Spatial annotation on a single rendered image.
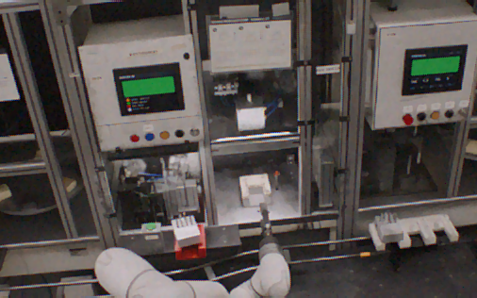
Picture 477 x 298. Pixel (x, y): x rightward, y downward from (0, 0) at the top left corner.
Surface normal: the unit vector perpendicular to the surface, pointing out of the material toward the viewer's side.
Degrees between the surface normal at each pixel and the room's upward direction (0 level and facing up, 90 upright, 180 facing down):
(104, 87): 90
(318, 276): 0
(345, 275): 0
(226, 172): 0
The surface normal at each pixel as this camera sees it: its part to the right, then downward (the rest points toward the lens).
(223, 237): -0.07, -0.83
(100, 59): 0.08, 0.55
